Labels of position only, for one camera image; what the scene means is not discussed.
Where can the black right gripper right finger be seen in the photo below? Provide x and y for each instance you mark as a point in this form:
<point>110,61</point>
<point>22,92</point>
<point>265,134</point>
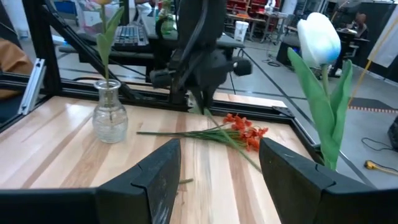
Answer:
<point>311,205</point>

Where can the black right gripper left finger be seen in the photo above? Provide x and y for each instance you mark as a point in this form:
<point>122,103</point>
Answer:
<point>124,205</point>

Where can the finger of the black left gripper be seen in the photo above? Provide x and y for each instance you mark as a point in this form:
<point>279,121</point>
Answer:
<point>211,96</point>
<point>199,99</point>

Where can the orange flower bunch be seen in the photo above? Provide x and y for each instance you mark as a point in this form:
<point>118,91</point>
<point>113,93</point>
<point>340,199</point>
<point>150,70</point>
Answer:
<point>242,127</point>

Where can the white and blue tulip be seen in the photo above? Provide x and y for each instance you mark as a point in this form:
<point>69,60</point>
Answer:
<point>317,37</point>

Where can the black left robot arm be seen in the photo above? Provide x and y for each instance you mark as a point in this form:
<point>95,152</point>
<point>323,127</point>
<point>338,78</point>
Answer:
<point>199,18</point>

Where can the clear glass vase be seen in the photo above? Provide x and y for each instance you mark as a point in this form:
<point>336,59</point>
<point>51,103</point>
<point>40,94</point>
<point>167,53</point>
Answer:
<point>109,124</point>

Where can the black operator desk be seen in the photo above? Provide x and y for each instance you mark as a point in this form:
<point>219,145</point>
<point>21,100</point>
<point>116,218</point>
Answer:
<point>230,43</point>

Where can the white bin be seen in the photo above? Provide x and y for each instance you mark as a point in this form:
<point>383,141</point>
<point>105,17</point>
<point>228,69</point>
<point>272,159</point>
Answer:
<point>241,31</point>

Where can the wooden workbench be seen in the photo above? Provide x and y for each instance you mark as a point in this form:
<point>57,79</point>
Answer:
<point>242,17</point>

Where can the green bottle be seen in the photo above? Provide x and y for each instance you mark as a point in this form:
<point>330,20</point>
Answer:
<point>167,21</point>

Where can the red shelving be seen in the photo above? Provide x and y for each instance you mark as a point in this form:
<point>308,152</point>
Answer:
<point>236,6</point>

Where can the black computer tower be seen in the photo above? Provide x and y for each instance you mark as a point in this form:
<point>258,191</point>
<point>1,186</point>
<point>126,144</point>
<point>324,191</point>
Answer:
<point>286,54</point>

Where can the black keyboard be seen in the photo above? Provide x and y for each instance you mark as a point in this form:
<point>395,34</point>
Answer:
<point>130,35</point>

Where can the black mat with striped edge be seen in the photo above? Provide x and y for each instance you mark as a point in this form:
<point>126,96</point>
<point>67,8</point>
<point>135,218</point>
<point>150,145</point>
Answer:
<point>373,104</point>

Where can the clear plastic bin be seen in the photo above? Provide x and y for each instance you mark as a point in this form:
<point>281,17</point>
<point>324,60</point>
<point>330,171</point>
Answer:
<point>90,18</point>

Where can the black standing desk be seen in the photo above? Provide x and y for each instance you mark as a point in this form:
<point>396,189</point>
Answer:
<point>345,32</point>

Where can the silver aluminium extrusion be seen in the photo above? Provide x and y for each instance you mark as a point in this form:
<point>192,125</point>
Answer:
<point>31,87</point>

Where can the person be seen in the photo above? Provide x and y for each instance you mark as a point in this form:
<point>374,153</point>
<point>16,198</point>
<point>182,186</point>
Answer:
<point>14,62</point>
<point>360,21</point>

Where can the white hanging sheet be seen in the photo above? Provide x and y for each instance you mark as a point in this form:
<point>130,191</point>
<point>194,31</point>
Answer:
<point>387,43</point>

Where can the black aluminium table frame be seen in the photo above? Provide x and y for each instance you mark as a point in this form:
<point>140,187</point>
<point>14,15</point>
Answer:
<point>43,37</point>

